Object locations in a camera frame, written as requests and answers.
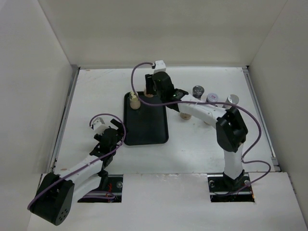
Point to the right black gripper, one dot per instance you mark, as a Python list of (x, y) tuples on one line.
[(150, 83)]

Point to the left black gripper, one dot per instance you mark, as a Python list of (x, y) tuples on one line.
[(118, 126)]

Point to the pink cap spice bottle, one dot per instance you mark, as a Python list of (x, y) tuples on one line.
[(148, 93)]

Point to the yellow cap spice bottle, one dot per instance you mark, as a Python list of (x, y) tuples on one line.
[(134, 101)]

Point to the small black cap spice bottle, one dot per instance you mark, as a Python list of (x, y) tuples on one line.
[(185, 116)]

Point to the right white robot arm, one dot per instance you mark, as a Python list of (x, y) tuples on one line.
[(230, 128)]

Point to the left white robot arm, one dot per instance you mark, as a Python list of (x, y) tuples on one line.
[(58, 191)]

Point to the black rectangular plastic tray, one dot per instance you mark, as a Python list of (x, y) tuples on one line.
[(146, 125)]

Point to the grey cap pepper grinder bottle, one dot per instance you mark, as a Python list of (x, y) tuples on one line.
[(198, 91)]

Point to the red label spice jar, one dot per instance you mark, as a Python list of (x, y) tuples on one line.
[(212, 98)]

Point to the silver cap blue label bottle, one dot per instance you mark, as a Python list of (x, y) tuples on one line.
[(231, 100)]

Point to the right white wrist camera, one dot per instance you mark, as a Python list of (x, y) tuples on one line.
[(159, 66)]

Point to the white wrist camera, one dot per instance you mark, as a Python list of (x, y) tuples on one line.
[(98, 126), (159, 66)]

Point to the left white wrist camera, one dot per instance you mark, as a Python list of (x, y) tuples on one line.
[(98, 126)]

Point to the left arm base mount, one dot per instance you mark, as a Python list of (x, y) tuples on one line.
[(109, 190)]

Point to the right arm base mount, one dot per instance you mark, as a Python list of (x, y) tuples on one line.
[(223, 189)]

